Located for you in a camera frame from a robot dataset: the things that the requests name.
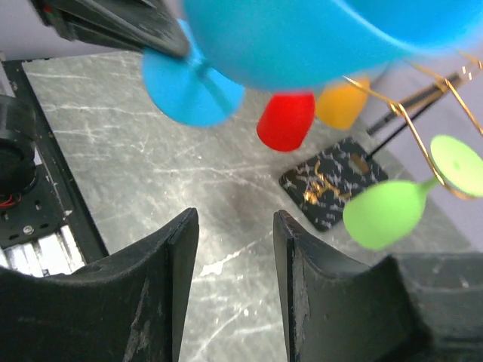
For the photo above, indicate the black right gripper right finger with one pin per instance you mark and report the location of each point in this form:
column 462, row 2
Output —
column 335, row 308

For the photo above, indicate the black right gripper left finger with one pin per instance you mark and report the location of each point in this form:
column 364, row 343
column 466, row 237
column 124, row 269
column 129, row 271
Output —
column 129, row 306

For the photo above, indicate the red plastic wine glass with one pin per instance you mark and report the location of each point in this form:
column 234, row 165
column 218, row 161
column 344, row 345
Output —
column 286, row 121

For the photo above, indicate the orange plastic wine glass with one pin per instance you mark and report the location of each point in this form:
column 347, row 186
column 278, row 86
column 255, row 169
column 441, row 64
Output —
column 339, row 104

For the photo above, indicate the blue plastic wine glass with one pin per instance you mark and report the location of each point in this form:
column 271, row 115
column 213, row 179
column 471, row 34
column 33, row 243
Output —
column 293, row 45

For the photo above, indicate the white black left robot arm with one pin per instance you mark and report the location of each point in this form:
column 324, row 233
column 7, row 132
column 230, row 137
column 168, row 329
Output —
column 125, row 25

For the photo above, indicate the green plastic wine glass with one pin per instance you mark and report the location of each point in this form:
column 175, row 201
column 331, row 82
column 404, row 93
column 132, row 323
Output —
column 390, row 210

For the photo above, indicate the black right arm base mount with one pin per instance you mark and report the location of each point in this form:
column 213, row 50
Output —
column 46, row 230

